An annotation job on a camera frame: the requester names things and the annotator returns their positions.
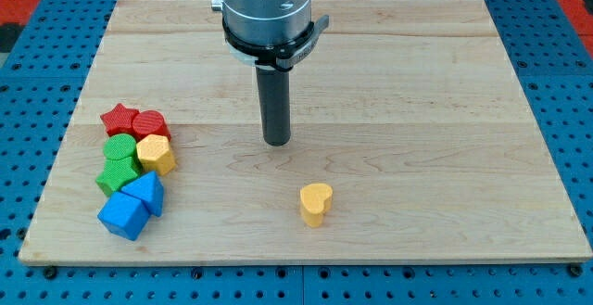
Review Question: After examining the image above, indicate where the blue triangle block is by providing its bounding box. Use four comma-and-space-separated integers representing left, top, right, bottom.
120, 171, 164, 217

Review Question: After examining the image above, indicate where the blue cube block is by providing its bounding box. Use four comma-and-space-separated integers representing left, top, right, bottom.
97, 192, 150, 241

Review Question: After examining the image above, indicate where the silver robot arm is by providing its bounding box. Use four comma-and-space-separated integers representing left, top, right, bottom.
222, 0, 311, 45

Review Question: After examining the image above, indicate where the red star block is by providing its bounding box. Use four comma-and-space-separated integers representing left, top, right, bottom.
100, 103, 140, 136

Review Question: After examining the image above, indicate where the yellow heart block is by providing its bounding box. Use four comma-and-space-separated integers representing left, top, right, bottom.
299, 183, 334, 228

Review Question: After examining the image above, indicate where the yellow hexagon block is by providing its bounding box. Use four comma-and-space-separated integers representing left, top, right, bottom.
136, 134, 177, 176

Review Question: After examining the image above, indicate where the red cylinder block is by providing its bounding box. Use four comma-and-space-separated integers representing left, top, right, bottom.
132, 110, 171, 141

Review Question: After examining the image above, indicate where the wooden board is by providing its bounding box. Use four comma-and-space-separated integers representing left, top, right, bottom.
19, 0, 592, 267

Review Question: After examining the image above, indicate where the green star block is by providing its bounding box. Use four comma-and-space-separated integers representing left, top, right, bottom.
95, 157, 142, 197

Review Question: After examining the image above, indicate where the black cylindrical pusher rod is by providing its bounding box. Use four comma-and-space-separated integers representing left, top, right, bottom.
256, 68, 291, 146

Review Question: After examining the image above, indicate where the green cylinder block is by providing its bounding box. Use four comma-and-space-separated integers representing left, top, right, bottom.
103, 133, 136, 160

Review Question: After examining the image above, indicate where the black clamp ring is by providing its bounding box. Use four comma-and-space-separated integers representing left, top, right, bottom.
221, 14, 331, 73

